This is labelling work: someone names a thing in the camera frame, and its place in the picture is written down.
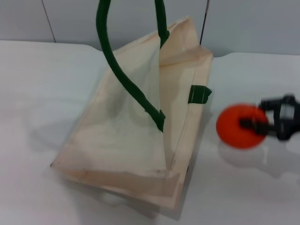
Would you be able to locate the orange fruit with stem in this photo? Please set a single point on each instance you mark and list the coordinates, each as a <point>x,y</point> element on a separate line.
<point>229,131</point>

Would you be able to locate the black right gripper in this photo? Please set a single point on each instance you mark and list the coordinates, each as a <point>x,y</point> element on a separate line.
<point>289,122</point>

